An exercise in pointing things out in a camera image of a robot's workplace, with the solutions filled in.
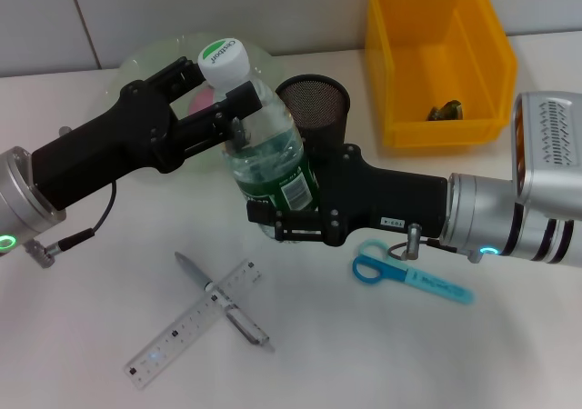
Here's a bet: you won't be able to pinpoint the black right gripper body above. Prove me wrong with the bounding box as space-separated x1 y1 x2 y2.
320 143 449 248

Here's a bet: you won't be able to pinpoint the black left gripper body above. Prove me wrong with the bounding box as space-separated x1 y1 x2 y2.
31 79 183 213

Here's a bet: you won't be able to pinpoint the pink peach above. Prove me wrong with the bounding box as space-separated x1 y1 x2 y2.
187 88 217 115

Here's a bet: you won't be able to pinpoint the clear bottle with green label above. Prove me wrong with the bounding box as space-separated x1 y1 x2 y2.
197 37 319 242

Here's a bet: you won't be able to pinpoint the green plastic wrapper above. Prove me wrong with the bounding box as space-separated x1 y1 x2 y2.
426 100 465 123

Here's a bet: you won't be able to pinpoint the green glass fruit plate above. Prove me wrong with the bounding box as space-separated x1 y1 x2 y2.
103 34 276 176

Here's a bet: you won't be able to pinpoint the blue scissors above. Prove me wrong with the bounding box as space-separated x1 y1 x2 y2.
351 239 476 304

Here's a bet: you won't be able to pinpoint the grey clear pen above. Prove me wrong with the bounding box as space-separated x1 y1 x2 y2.
175 251 277 354

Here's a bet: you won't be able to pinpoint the black mesh pen holder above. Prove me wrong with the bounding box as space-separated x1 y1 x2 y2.
275 75 352 155

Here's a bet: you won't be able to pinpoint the clear plastic ruler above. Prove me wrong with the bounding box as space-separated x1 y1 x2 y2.
123 258 265 391

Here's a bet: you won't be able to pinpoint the yellow plastic bin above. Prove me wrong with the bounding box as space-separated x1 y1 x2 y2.
363 0 518 150

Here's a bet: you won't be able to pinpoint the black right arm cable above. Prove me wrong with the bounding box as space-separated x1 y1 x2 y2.
386 223 456 261

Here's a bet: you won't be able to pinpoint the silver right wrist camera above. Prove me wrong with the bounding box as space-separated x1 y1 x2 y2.
509 92 582 222

